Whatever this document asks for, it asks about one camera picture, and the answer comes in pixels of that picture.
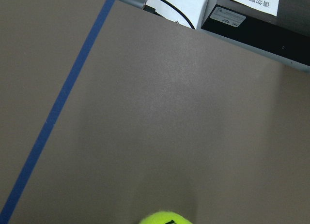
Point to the black power supply box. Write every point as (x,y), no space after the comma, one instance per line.
(276,28)

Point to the yellow tennis ball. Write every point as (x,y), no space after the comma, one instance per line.
(165,217)

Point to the brown paper table cover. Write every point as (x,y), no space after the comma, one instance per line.
(109,113)

